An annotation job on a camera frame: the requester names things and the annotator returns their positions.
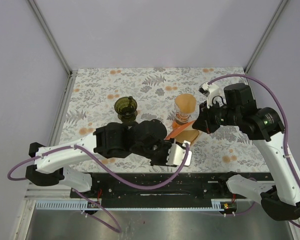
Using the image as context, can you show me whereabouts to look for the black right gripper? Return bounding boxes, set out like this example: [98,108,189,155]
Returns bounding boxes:
[192,98,241,134]

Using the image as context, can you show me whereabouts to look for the orange glass carafe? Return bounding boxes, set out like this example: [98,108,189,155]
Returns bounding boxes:
[171,116,189,130]

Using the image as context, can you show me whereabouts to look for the orange coffee filter pack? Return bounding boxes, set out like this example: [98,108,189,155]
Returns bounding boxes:
[165,120,203,146]

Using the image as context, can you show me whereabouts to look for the clear plastic dripper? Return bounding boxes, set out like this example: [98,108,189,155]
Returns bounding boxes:
[174,101,197,124]

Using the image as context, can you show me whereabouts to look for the dark green dripper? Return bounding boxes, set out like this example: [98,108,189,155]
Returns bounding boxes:
[114,96,138,123]

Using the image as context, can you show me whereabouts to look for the brown paper coffee filter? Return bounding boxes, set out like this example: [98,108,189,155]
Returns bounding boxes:
[174,93,197,114]

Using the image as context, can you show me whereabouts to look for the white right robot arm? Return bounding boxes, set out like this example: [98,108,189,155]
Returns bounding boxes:
[192,83,300,221]

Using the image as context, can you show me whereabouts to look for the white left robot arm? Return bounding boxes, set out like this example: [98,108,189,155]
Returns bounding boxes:
[25,119,185,198]

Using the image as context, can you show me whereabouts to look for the floral patterned tablecloth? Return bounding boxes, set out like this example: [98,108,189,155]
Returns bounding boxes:
[54,67,268,173]

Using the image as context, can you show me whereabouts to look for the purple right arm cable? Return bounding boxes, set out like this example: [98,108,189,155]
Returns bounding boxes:
[207,74,300,230]

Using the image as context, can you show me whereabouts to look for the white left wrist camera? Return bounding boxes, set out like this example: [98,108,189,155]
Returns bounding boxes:
[166,140,190,167]

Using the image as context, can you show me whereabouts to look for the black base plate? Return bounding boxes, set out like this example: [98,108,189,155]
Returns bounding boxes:
[69,171,248,210]

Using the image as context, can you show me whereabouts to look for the white slotted cable duct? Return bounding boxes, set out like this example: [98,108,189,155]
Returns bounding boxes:
[35,196,231,211]

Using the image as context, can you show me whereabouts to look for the aluminium frame rail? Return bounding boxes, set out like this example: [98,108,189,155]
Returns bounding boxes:
[24,180,296,201]

